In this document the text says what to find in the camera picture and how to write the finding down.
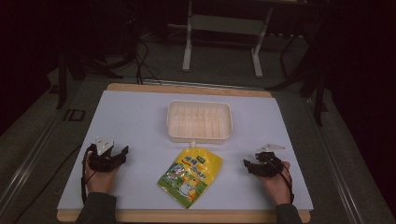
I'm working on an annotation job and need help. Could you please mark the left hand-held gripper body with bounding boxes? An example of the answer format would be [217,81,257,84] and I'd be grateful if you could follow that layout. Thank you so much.
[89,136,128,173]

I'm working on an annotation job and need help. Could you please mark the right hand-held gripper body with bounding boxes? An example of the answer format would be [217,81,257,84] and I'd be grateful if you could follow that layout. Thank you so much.
[252,143,285,179]

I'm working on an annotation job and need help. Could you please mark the yellow spouted drink pouch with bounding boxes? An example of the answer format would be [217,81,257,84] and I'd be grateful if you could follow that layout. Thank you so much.
[156,141,224,210]

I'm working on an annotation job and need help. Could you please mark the white plastic basket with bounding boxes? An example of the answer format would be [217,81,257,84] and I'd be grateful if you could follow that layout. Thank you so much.
[165,99,233,145]

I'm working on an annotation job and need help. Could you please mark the person's left hand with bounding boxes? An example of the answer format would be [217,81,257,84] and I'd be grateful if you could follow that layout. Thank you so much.
[84,152,121,196]

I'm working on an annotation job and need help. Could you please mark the person's right hand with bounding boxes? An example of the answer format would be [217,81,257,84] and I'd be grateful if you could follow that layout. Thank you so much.
[254,161,293,206]

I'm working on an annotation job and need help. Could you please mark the white table mat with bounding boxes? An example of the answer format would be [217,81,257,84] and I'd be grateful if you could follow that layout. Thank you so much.
[57,90,315,212]

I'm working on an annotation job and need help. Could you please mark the black floor socket box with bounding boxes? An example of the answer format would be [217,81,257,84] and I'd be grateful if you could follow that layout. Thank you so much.
[63,108,87,122]

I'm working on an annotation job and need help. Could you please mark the black metal stand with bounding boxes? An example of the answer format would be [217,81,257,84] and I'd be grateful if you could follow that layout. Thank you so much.
[55,46,88,110]

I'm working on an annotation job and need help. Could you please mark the wooden table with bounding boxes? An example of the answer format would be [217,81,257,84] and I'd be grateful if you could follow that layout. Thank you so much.
[55,82,312,224]

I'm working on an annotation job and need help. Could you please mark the black tripod stand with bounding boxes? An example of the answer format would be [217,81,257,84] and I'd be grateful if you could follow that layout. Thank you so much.
[267,12,331,128]

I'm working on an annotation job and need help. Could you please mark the white metal stand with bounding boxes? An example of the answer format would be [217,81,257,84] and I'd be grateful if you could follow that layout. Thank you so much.
[181,0,275,79]

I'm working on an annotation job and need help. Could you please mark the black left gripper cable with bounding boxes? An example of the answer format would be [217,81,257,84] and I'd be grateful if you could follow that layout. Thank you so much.
[79,143,98,205]

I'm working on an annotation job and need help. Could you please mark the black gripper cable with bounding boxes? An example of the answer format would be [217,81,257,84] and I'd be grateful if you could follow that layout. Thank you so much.
[79,143,98,205]
[269,159,295,205]

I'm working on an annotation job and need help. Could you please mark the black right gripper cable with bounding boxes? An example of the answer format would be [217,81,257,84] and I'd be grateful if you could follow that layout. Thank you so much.
[269,159,295,205]

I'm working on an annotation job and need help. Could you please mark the metal floor rail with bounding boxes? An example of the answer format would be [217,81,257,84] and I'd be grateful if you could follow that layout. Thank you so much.
[304,96,368,224]
[0,102,73,213]

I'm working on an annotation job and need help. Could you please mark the black floor cables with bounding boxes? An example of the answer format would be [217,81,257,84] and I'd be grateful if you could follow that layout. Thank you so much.
[80,31,163,86]

